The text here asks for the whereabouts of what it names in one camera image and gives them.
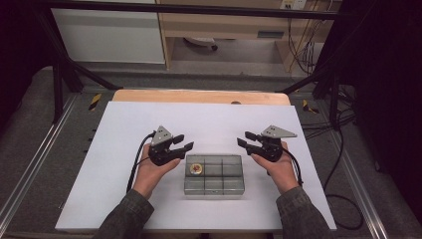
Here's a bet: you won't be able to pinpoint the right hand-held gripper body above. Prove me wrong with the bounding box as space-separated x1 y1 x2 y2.
260 124 299 163

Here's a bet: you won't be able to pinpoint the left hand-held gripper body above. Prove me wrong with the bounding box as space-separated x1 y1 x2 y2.
147 124 181 167

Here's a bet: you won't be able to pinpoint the round gold badge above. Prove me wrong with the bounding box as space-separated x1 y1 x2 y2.
189 162 204 176

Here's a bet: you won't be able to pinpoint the clear grey compartment box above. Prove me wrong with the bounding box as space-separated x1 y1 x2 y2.
183 154 246 197

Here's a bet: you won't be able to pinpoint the person's left hand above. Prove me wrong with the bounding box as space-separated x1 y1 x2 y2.
131 142 182 200

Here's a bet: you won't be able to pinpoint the person's right hand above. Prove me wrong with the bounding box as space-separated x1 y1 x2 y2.
250 140 302 196

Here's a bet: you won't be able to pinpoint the white board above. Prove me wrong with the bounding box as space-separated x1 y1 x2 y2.
54 101 337 232

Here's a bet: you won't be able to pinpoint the wooden table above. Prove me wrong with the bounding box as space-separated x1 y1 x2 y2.
111 89 292 107

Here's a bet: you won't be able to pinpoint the yellow black tape strip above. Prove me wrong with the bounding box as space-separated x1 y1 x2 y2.
302 99 319 115
88 93 103 112

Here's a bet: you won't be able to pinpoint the chair base with caster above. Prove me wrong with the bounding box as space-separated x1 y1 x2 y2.
183 37 219 52

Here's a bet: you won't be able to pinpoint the light wooden desk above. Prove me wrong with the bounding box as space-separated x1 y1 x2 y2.
155 0 342 73

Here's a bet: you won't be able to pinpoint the white cabinet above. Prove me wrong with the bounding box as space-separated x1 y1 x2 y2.
51 8 166 65

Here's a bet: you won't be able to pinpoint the black curtain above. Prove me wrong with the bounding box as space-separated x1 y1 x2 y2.
0 0 64 130
315 0 422 217

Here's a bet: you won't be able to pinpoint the left hand-held gripper cable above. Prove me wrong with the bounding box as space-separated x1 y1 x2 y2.
125 130 157 194

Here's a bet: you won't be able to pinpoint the hand-held gripper cable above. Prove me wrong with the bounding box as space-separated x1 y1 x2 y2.
125 130 157 194
282 109 364 231

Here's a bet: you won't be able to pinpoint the right hand-held gripper cable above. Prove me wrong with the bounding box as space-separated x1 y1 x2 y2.
282 109 364 231

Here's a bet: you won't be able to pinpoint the black floor cables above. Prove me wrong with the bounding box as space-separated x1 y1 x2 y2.
300 84 357 140

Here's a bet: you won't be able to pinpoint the bundle of hanging cables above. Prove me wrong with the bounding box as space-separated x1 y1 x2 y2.
287 16 319 76

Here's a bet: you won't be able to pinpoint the aluminium floor rail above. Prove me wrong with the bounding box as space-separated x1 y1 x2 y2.
0 94 79 227
331 132 389 239

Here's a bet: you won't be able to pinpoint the black metal frame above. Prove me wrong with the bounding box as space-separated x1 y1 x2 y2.
33 0 352 130

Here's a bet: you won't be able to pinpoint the white wall socket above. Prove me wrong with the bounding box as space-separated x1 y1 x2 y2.
280 0 308 10

